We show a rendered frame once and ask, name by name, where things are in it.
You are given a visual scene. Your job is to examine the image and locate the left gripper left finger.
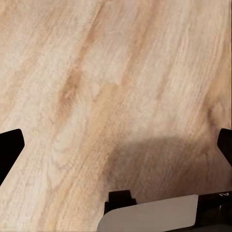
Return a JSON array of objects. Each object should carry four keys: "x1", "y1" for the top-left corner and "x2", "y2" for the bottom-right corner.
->
[{"x1": 0, "y1": 129, "x2": 25, "y2": 185}]

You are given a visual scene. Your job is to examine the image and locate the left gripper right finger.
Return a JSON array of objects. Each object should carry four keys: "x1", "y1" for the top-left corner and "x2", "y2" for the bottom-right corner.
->
[{"x1": 217, "y1": 128, "x2": 232, "y2": 166}]

